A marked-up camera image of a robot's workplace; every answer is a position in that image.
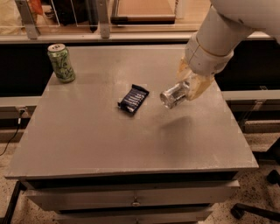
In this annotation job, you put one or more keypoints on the grey drawer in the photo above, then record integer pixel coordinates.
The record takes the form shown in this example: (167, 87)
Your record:
(147, 216)
(137, 195)

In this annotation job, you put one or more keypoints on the black bag behind glass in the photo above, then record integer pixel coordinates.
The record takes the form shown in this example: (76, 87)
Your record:
(73, 12)

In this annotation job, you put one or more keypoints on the lower grey drawer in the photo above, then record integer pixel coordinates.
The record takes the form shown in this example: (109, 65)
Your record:
(147, 216)

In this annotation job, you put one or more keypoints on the silver redbull can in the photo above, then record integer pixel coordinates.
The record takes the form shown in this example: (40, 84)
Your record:
(175, 94)

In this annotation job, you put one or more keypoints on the upper grey drawer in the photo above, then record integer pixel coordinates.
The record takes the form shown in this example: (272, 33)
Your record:
(137, 195)

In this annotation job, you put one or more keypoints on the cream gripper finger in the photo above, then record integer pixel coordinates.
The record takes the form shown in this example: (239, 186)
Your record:
(198, 84)
(184, 72)

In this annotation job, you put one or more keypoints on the grey drawer cabinet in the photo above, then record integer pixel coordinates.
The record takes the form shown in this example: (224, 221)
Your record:
(78, 136)

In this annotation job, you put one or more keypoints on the metal railing bracket middle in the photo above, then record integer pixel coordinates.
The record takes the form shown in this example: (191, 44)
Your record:
(101, 6)

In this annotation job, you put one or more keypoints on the metal railing bracket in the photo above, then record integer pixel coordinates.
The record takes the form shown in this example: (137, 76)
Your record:
(101, 6)
(27, 19)

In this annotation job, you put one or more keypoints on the metal railing bracket left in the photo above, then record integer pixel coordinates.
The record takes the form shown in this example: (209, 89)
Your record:
(27, 19)

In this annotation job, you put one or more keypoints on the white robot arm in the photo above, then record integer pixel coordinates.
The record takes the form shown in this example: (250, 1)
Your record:
(226, 25)

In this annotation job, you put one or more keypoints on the dark blue rxbar wrapper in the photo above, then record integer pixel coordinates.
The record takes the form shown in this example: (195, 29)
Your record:
(133, 100)

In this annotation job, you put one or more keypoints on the green soda can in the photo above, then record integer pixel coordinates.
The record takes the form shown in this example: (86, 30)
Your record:
(61, 64)

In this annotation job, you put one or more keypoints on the brown board on shelf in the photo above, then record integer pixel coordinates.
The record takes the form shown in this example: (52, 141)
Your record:
(142, 12)

